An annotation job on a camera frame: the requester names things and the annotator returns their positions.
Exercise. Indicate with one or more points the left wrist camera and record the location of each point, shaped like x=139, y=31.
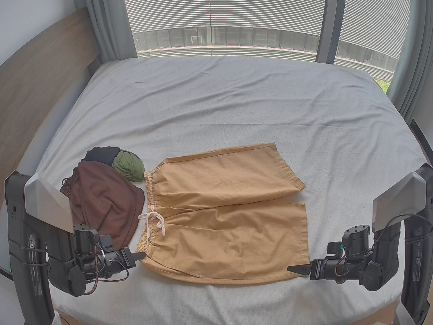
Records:
x=106, y=243

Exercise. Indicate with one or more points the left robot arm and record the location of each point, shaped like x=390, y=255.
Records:
x=30, y=249

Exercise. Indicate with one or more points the green garment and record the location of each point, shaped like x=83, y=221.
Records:
x=130, y=166

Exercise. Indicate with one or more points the grey-green curtain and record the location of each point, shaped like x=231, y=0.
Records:
x=108, y=19
x=416, y=63

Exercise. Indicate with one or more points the black garment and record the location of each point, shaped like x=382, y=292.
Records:
x=99, y=156

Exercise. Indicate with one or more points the bed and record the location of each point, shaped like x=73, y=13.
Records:
x=253, y=107

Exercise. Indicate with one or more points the window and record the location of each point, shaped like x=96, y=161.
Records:
x=326, y=19

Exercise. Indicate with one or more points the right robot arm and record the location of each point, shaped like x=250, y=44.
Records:
x=399, y=208

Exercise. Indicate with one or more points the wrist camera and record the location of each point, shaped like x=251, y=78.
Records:
x=106, y=243
x=335, y=250

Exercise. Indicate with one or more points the tan shorts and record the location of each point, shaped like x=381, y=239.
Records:
x=230, y=215

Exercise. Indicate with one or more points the brown shorts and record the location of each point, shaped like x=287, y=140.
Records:
x=105, y=198

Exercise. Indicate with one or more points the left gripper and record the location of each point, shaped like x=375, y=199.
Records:
x=116, y=262

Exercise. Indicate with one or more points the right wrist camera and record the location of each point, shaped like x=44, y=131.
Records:
x=335, y=250

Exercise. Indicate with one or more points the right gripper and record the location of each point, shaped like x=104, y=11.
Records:
x=326, y=269

